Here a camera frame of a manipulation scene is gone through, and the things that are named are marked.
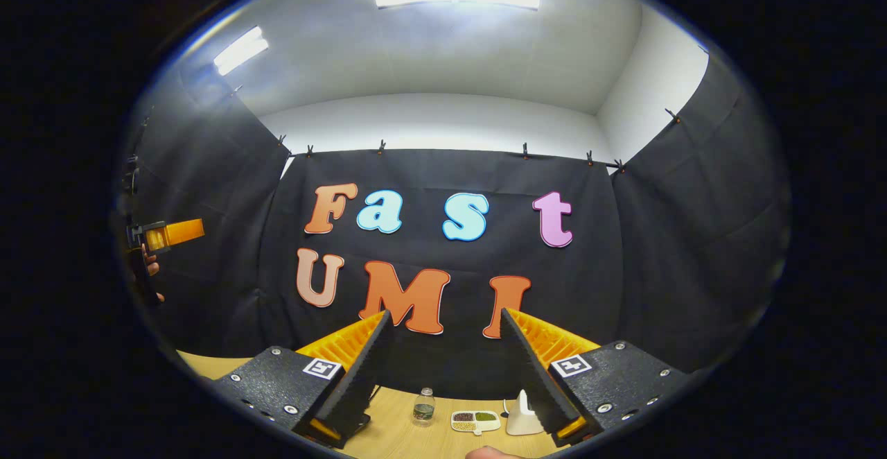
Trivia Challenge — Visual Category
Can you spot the white toaster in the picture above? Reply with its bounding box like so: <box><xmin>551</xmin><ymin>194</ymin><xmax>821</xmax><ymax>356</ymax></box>
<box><xmin>506</xmin><ymin>390</ymin><xmax>545</xmax><ymax>436</ymax></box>

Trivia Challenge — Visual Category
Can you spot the black backdrop cloth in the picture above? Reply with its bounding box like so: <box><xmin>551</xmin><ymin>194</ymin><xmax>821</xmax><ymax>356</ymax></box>
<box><xmin>114</xmin><ymin>50</ymin><xmax>791</xmax><ymax>401</ymax></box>

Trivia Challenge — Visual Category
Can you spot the white divided bean dish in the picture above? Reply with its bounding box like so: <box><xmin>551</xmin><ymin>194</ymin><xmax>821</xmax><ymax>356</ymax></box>
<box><xmin>450</xmin><ymin>410</ymin><xmax>502</xmax><ymax>436</ymax></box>

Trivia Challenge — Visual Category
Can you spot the row of black cloth clips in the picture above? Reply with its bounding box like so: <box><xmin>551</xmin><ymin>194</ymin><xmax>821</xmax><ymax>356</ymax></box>
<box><xmin>232</xmin><ymin>83</ymin><xmax>708</xmax><ymax>172</ymax></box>

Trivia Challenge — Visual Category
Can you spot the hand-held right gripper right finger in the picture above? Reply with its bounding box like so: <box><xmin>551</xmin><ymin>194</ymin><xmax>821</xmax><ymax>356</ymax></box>
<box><xmin>500</xmin><ymin>306</ymin><xmax>690</xmax><ymax>447</ymax></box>

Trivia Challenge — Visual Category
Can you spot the small ceiling light panel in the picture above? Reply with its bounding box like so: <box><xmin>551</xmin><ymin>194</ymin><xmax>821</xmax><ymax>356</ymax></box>
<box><xmin>213</xmin><ymin>26</ymin><xmax>270</xmax><ymax>76</ymax></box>

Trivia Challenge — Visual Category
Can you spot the clear plastic water bottle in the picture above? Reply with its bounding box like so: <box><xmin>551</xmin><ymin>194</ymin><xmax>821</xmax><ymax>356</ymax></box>
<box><xmin>412</xmin><ymin>387</ymin><xmax>437</xmax><ymax>426</ymax></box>

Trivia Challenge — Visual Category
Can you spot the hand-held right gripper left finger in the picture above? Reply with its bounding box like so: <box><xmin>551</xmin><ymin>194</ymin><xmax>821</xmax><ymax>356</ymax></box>
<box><xmin>208</xmin><ymin>310</ymin><xmax>393</xmax><ymax>449</ymax></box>

